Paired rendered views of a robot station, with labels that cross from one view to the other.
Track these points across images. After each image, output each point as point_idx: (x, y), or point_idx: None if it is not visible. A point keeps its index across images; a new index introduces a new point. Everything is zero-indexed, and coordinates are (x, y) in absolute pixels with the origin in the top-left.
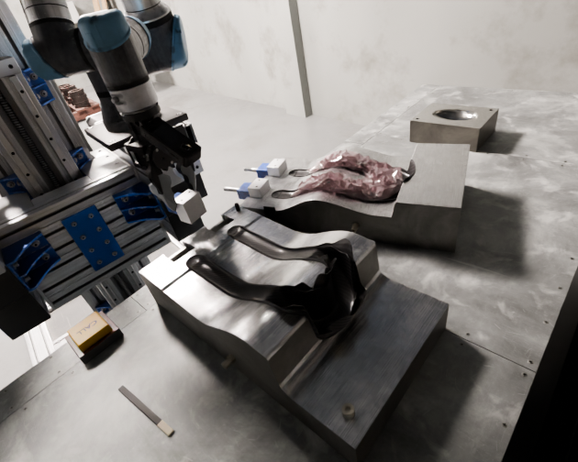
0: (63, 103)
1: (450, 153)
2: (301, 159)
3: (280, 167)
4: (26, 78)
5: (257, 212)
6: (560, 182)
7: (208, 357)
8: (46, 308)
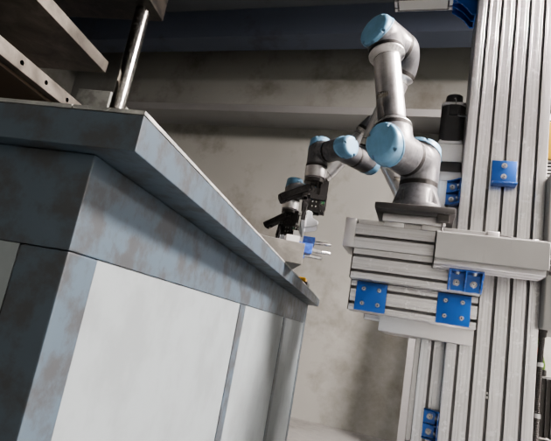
0: (547, 224)
1: None
2: (280, 239)
3: (284, 237)
4: (449, 185)
5: None
6: None
7: None
8: (370, 315)
